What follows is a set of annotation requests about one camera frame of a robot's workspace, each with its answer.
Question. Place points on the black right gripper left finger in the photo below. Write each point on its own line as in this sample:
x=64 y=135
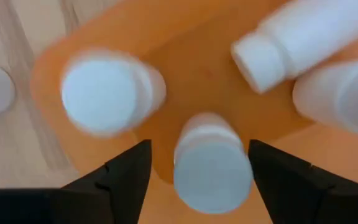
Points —
x=123 y=186

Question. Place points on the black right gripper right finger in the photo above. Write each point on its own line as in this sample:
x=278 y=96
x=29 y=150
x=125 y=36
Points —
x=291 y=193

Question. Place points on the orange plastic basket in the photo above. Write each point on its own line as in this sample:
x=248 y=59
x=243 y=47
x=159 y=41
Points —
x=204 y=77

